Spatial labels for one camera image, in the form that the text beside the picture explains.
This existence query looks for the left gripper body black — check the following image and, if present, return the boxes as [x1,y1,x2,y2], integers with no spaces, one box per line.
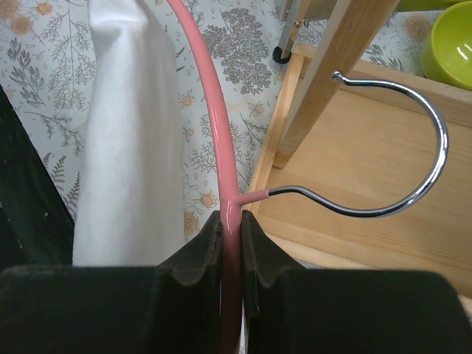
[1,91,74,269]

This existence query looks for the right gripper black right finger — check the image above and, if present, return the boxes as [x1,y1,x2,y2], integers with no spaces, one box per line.
[241,211,471,353]

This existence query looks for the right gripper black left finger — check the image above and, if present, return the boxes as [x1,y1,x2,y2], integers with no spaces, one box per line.
[1,212,222,353]

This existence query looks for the white cloth garment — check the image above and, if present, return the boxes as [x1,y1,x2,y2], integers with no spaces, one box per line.
[72,1,184,266]

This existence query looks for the wooden clothes rack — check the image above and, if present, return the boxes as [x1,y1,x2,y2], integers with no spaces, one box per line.
[249,1,471,296]

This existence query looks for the floral table mat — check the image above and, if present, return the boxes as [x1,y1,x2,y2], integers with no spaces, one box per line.
[0,0,443,244]

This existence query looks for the steel dish rack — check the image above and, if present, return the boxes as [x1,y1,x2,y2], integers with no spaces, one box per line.
[273,0,336,64]

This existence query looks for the lime green bowl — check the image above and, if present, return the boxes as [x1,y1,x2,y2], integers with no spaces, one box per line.
[421,1,471,91]

